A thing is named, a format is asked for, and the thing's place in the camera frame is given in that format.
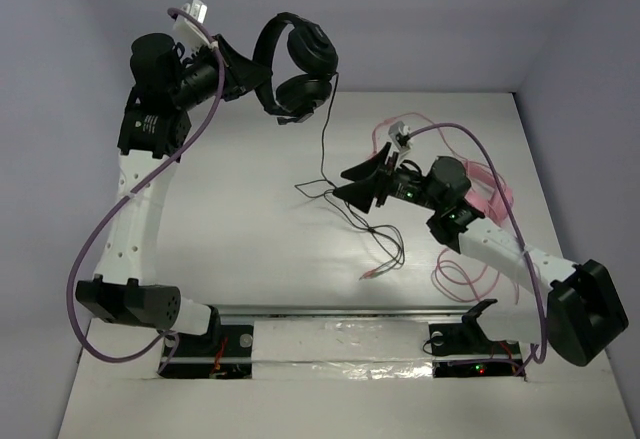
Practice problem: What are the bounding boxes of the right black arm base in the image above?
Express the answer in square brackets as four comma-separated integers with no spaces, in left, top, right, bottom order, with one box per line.
[422,299,524,379]

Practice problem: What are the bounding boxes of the aluminium rail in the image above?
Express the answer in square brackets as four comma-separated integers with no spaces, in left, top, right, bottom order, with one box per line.
[102,303,526,319]

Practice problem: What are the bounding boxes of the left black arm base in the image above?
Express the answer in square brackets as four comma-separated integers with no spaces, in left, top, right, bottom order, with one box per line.
[159,310,254,380]

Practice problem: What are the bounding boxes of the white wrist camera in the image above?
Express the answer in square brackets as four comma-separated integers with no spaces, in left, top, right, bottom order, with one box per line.
[169,0,215,51]
[388,120,412,156]

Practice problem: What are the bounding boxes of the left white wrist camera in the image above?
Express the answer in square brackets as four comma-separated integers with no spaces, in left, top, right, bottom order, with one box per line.
[169,0,215,51]

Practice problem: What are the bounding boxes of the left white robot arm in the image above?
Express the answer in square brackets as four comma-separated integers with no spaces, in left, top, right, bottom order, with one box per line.
[71,33,272,353]

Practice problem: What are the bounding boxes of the pink headphones with cable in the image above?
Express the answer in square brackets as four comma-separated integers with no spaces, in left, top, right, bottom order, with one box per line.
[369,112,514,304]

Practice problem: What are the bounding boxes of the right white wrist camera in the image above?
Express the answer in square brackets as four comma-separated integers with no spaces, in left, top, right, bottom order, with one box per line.
[388,120,412,156]

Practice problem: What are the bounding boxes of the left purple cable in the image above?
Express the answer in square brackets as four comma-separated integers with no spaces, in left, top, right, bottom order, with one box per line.
[66,7,224,375]

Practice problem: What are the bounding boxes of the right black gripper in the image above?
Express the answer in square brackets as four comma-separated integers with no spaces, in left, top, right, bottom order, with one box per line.
[333,142,443,213]

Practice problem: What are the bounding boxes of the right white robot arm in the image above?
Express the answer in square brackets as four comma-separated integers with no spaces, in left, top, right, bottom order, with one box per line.
[334,147,629,367]

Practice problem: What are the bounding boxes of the black headphones with cable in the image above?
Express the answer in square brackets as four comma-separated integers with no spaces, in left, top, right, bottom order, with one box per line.
[252,12,406,279]

